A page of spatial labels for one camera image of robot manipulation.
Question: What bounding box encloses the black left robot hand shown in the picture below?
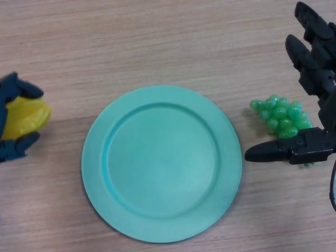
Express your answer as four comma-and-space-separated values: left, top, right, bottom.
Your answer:
0, 72, 45, 163

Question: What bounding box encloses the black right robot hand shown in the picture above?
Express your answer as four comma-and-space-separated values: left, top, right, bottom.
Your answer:
244, 2, 336, 165

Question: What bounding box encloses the yellow starfruit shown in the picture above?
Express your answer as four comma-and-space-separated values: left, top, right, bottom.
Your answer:
1, 96, 53, 140

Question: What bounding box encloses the green round plate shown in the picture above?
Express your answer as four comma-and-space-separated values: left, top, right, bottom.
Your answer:
80, 83, 243, 242

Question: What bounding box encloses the green grape bunch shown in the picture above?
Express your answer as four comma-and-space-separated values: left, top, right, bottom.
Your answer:
248, 94, 314, 169

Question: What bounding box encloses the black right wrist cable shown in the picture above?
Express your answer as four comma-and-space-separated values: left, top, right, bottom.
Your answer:
328, 162, 336, 213

